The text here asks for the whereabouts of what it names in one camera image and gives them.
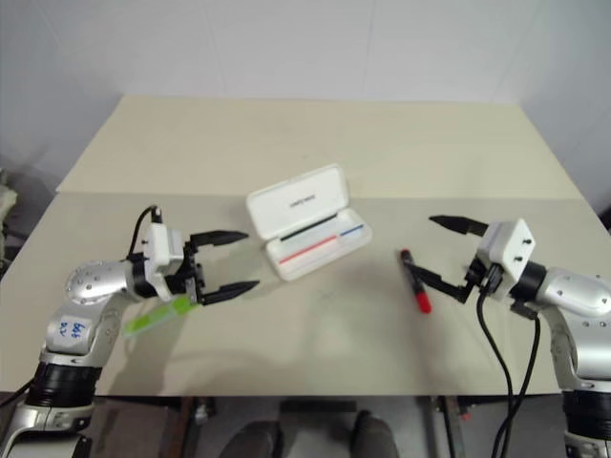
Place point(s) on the white pen case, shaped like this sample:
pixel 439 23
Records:
pixel 298 200

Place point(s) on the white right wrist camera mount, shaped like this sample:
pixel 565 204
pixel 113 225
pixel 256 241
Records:
pixel 508 243

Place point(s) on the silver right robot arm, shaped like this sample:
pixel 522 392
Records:
pixel 575 292

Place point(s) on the black pen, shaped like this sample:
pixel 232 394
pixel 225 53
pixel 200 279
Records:
pixel 308 226

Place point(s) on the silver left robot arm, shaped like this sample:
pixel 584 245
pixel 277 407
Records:
pixel 95 282

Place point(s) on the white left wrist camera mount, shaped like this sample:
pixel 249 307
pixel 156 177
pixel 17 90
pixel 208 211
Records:
pixel 160 244

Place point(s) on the red pen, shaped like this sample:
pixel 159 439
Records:
pixel 308 249

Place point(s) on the green transparent ruler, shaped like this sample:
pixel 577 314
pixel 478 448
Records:
pixel 153 320

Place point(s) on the dark metal table leg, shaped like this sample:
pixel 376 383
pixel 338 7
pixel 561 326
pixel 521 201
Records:
pixel 195 424
pixel 446 424

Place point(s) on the blue pen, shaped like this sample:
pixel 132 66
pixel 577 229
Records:
pixel 351 231

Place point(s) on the red marker with black cap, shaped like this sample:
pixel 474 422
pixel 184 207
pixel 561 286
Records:
pixel 423 301

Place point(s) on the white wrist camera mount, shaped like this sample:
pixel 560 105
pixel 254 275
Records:
pixel 160 244
pixel 508 243

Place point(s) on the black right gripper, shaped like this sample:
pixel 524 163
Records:
pixel 482 276

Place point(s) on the dark rounded shape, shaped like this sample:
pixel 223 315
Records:
pixel 253 441
pixel 374 436

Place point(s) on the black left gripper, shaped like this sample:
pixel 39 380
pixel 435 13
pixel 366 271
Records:
pixel 191 276

